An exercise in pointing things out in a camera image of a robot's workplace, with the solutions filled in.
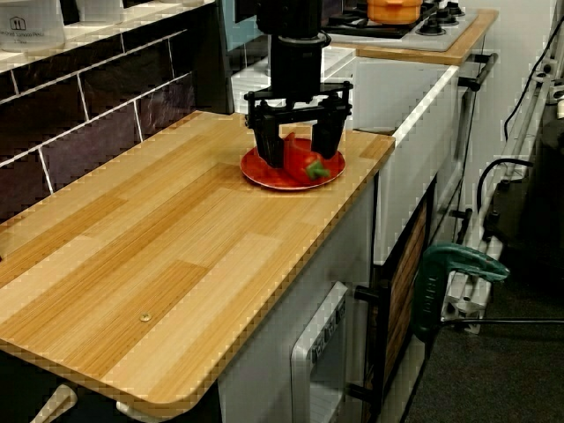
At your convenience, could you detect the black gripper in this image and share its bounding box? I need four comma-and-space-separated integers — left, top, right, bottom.
243, 34, 354, 170

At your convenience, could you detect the red toy chili pepper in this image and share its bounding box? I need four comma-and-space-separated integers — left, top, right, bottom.
281, 131, 332, 186

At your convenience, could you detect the red round plate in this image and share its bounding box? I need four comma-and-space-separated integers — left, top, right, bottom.
240, 137, 347, 192

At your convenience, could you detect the white toy sink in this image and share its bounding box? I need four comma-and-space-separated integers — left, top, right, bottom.
350, 56, 463, 268

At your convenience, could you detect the white toy kitchen cabinet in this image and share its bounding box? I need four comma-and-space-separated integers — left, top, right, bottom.
215, 175, 384, 423

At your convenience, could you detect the grey toy stove hob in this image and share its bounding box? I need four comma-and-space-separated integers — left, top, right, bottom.
321, 0, 479, 53

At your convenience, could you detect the orange toy pot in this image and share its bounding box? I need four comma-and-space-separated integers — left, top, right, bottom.
366, 0, 425, 26

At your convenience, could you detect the brown wooden cabinet door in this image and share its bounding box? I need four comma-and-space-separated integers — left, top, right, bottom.
373, 175, 440, 397

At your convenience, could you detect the green power drill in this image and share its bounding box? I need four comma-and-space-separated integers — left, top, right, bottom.
411, 245, 511, 341

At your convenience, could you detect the grey toy dishwasher door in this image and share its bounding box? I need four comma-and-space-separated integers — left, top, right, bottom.
289, 281, 350, 423

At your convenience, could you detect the dark tile backsplash panel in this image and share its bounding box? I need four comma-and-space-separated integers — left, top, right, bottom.
0, 26, 198, 224

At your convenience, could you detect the white jar with printed label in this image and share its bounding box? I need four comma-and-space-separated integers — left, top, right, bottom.
0, 0, 66, 53

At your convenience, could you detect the white wooden peg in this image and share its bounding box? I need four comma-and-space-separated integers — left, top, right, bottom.
29, 382, 79, 423
115, 397, 149, 416

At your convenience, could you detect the black cabinet door handle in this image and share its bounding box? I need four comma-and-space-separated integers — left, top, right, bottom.
353, 285, 391, 306

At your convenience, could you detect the black oven handle bar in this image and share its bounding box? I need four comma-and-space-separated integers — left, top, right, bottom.
456, 51, 500, 93

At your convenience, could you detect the black drill power cable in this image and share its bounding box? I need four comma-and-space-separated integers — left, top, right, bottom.
477, 157, 537, 239

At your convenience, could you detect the aluminium extrusion frame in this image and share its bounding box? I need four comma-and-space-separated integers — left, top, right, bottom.
439, 0, 564, 335

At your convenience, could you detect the black dishwasher handle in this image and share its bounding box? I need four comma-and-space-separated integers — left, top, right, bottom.
346, 381, 378, 400

